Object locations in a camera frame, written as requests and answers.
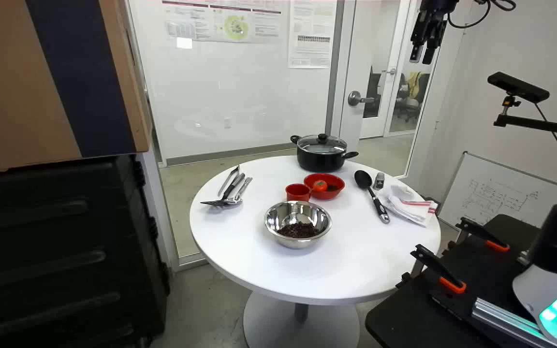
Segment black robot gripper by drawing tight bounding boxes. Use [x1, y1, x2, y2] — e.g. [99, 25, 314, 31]
[411, 0, 463, 66]

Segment red bowl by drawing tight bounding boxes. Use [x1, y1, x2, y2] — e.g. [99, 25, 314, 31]
[302, 172, 347, 203]

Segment dark beans in steel bowl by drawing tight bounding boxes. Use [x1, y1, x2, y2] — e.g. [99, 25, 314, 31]
[279, 220, 318, 238]

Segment steel mixing bowl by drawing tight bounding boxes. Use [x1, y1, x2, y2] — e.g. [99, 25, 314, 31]
[264, 199, 333, 251]

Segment glass pot lid black knob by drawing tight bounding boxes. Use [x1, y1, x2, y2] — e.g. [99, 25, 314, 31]
[296, 131, 351, 157]

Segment black cooking pot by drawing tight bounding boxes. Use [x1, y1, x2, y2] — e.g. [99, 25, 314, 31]
[289, 131, 360, 174]

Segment white cloth napkin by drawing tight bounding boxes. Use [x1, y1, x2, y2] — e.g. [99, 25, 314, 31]
[380, 182, 440, 230]

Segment leaning whiteboard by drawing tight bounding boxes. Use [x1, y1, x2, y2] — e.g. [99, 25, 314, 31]
[438, 151, 557, 230]

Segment red cup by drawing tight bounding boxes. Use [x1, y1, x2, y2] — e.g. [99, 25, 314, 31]
[285, 182, 314, 203]

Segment metal tongs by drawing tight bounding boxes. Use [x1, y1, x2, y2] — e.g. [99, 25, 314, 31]
[215, 164, 248, 203]

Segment black breadboard robot table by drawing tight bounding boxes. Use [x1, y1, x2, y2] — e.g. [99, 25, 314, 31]
[364, 213, 557, 348]

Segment cardboard box with dark print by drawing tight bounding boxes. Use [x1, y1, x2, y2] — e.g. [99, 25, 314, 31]
[0, 0, 153, 174]

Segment black storage case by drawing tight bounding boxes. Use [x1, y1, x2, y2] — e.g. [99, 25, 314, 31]
[0, 153, 173, 348]

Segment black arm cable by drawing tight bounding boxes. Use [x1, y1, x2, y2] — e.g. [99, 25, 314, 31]
[447, 0, 521, 31]

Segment silver door handle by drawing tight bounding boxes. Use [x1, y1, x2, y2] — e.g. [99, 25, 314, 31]
[347, 89, 368, 110]

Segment black camera on stand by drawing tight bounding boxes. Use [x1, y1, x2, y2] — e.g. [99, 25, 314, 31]
[486, 70, 552, 106]

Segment narrow wall poster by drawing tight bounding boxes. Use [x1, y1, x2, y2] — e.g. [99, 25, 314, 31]
[289, 0, 339, 70]

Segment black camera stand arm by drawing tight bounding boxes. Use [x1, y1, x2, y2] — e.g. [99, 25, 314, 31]
[492, 95, 557, 139]

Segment black ladle chrome handle end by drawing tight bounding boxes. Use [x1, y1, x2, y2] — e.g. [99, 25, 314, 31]
[352, 168, 393, 226]

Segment wide wall poster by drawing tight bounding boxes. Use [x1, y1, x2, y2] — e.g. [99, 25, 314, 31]
[161, 0, 289, 44]

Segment black clamp orange handle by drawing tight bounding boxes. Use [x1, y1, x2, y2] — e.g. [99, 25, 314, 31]
[409, 242, 470, 300]
[455, 215, 515, 257]

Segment aluminium rail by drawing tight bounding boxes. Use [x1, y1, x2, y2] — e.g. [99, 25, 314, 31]
[470, 298, 556, 348]

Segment white table pedestal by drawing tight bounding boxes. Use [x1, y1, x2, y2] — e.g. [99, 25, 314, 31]
[242, 290, 362, 348]

